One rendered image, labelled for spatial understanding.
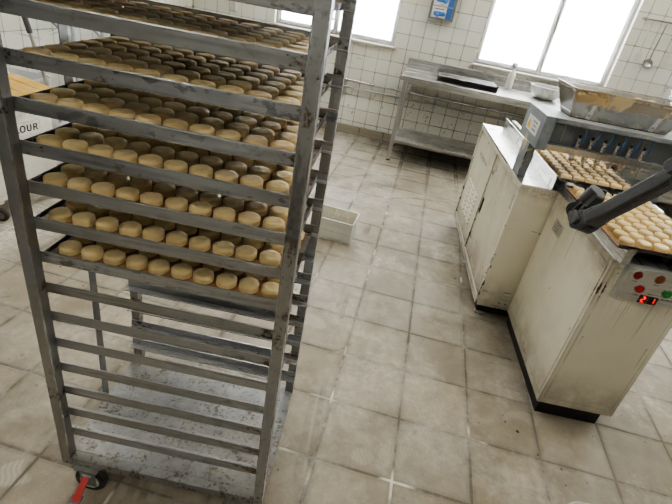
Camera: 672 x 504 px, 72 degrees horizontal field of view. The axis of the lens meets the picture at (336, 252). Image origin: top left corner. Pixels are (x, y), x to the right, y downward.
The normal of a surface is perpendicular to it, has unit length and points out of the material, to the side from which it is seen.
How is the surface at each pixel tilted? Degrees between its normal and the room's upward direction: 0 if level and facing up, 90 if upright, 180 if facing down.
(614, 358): 90
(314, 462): 0
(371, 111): 90
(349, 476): 0
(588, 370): 90
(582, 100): 115
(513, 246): 90
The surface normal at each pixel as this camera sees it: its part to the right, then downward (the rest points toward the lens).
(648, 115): -0.18, 0.80
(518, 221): -0.13, 0.48
